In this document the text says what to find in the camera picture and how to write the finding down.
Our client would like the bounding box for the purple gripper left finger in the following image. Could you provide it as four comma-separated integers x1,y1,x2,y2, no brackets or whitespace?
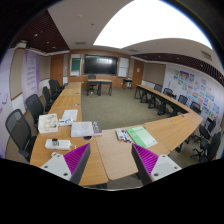
41,144,91,184

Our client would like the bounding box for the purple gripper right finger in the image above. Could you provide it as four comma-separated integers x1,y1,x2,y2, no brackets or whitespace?
131,144,181,185

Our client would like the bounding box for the white power strip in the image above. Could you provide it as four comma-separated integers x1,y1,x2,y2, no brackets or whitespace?
45,139,71,150

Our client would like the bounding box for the green folder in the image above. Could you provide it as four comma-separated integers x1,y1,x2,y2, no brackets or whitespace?
127,126,157,148

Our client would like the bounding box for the white paper stack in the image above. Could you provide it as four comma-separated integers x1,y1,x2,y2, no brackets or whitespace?
71,122,94,137

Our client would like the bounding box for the small white box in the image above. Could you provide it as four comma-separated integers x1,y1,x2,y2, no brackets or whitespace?
58,119,72,126

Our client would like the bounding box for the white marker box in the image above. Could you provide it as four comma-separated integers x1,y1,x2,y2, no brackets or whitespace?
115,128,124,140

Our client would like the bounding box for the dark book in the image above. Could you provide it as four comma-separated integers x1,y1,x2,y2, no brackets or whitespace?
92,121,102,135

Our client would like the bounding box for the white plastic box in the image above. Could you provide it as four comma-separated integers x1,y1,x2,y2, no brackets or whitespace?
38,113,58,134

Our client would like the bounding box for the white paper sheet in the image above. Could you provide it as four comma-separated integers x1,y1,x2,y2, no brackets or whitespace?
62,109,78,121

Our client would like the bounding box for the black office chair near left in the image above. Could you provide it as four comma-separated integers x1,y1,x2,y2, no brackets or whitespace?
5,109,36,161

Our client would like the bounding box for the black office chair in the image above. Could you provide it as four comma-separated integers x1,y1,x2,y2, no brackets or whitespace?
194,132,221,163
26,94,44,127
5,109,36,161
42,86,53,112

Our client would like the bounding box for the black office chair near right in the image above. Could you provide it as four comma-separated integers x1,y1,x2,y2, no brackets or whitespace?
194,132,221,163

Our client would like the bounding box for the black chair behind front desk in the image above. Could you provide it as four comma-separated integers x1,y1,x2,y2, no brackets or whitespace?
88,75,97,91

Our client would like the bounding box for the wooden front desk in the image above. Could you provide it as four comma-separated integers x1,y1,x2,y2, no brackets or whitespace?
87,79,113,96

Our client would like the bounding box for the white whiteboard right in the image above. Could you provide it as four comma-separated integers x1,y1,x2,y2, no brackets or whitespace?
118,57,129,78

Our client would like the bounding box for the white whiteboard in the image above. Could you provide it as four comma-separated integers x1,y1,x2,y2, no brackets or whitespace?
118,57,129,78
70,54,81,76

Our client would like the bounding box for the white whiteboard left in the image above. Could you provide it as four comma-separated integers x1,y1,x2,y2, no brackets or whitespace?
70,54,81,76

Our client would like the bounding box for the wooden door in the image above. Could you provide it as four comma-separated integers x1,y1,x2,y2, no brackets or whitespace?
50,54,64,85

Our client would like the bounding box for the colourful wall poster board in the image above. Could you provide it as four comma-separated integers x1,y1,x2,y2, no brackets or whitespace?
163,64,224,123

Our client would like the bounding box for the large black wall screen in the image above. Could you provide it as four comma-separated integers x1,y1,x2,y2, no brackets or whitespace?
84,54,118,75

